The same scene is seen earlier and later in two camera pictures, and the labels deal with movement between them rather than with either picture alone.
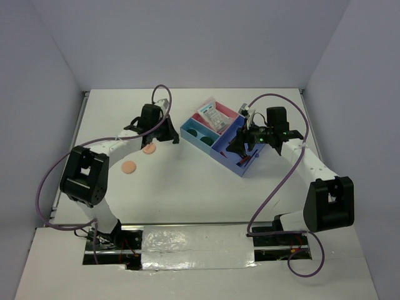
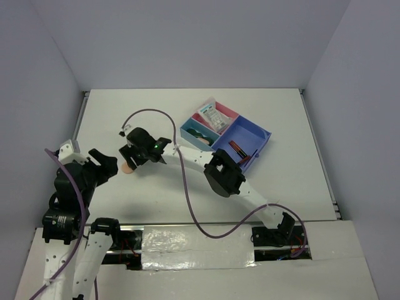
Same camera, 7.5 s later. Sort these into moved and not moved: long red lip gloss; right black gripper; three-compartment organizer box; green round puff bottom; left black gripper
Moved: right black gripper; left black gripper
Not moved: green round puff bottom; three-compartment organizer box; long red lip gloss
